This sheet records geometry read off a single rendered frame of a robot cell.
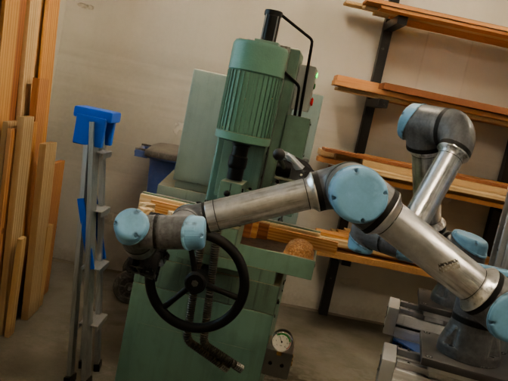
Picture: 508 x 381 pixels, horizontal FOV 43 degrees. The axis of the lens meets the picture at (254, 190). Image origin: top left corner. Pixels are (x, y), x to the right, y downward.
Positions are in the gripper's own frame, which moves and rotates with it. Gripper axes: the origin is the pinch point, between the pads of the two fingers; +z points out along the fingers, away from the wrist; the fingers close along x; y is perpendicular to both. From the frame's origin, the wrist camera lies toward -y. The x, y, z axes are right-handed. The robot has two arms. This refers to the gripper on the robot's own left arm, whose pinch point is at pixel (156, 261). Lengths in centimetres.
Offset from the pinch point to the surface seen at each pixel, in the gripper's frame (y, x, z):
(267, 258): -13.5, 27.3, 19.4
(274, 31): -86, 12, 10
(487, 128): -197, 139, 219
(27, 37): -121, -120, 101
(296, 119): -66, 25, 28
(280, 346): 9.5, 36.4, 25.4
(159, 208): -25.2, -11.2, 30.6
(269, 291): -5.3, 29.8, 24.1
